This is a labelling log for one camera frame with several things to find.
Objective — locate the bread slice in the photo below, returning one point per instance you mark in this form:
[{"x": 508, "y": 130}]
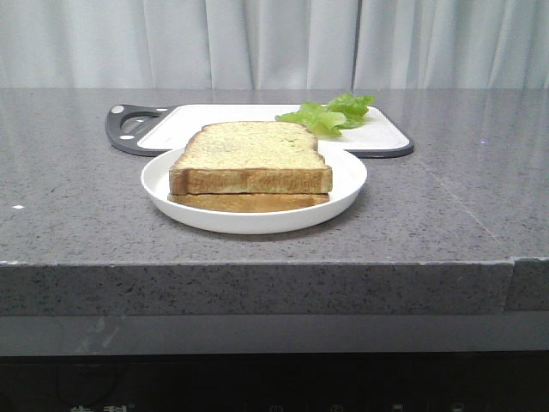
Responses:
[
  {"x": 250, "y": 202},
  {"x": 251, "y": 157}
]

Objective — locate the green lettuce leaf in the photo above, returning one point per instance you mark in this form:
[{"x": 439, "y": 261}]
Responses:
[{"x": 344, "y": 112}]

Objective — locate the white round plate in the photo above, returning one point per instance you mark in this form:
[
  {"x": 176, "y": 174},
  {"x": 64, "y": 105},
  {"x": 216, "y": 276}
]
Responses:
[{"x": 349, "y": 176}]

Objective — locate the white cutting board grey rim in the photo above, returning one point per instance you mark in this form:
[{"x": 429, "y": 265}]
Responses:
[{"x": 151, "y": 131}]

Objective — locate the black appliance front panel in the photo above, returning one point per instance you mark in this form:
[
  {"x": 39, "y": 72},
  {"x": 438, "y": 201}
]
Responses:
[{"x": 500, "y": 381}]

